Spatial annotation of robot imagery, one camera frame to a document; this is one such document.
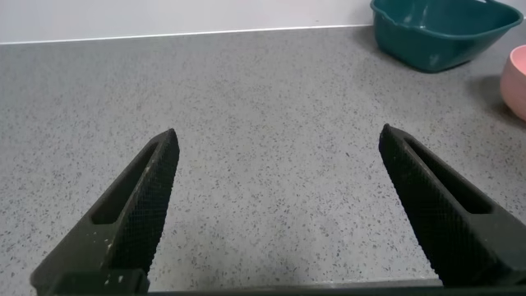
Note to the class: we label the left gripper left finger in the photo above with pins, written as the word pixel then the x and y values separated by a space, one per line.
pixel 139 222

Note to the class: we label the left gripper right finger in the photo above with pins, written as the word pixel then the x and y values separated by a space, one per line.
pixel 448 230

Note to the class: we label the pink plastic bowl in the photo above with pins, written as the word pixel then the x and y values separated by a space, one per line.
pixel 515 86

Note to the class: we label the teal square plastic basin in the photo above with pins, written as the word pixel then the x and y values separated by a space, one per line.
pixel 435 41

